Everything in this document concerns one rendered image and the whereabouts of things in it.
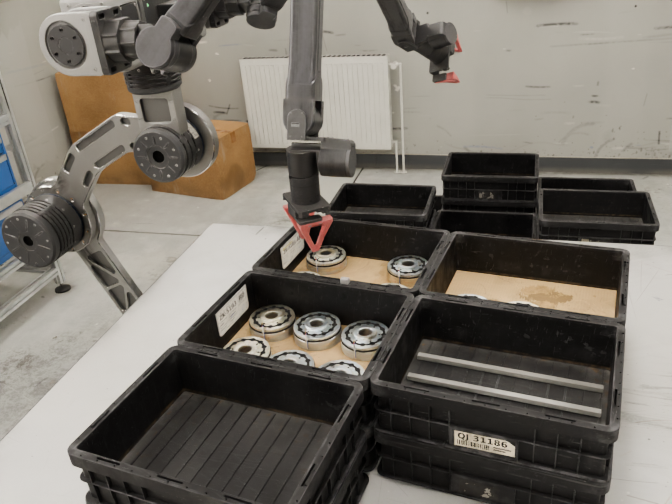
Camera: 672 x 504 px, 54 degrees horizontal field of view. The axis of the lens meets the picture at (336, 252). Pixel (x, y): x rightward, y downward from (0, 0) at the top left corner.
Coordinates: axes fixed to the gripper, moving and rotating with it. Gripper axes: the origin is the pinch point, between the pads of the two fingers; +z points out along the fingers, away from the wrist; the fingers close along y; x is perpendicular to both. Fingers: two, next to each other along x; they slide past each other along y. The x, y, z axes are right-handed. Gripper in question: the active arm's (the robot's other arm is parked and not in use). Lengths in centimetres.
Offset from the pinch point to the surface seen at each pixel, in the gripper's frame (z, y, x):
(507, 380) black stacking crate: 22.7, -30.8, -26.9
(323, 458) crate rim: 12.7, -43.0, 14.9
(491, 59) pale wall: 37, 236, -204
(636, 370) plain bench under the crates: 35, -29, -63
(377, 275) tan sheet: 23.5, 17.1, -22.4
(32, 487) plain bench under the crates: 37, -3, 62
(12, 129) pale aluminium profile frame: 25, 214, 67
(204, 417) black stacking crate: 23.5, -14.0, 28.2
